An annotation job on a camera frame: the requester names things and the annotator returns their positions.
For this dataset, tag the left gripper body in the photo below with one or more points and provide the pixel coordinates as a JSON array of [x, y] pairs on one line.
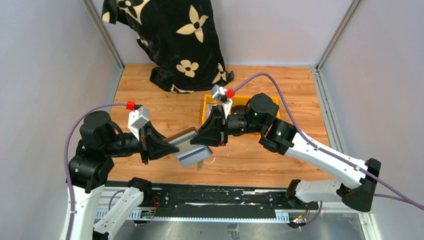
[[133, 145]]

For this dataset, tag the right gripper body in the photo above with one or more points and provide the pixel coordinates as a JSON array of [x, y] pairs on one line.
[[233, 125]]

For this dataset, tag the brown leather card holder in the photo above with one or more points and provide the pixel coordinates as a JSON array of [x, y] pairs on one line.
[[182, 141]]

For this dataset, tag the grey striped card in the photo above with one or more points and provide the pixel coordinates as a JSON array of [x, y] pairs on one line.
[[193, 155]]

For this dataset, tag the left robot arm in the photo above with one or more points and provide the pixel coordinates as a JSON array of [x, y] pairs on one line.
[[101, 141]]

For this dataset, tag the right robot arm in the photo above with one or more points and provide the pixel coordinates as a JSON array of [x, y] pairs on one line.
[[353, 180]]

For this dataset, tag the white cards in bin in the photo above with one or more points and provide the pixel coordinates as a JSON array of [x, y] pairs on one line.
[[208, 110]]

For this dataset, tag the right yellow bin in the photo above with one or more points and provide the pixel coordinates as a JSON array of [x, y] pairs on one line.
[[275, 100]]

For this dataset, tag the black floral blanket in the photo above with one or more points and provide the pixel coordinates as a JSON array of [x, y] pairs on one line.
[[179, 36]]

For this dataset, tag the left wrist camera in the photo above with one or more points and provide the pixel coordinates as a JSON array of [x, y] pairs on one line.
[[137, 119]]

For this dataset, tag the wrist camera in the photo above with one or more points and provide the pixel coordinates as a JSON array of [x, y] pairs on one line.
[[224, 97], [137, 119]]

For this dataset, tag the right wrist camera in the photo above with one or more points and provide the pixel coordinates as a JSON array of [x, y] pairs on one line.
[[224, 97]]

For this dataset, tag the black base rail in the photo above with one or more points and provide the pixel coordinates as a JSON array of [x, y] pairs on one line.
[[220, 202]]

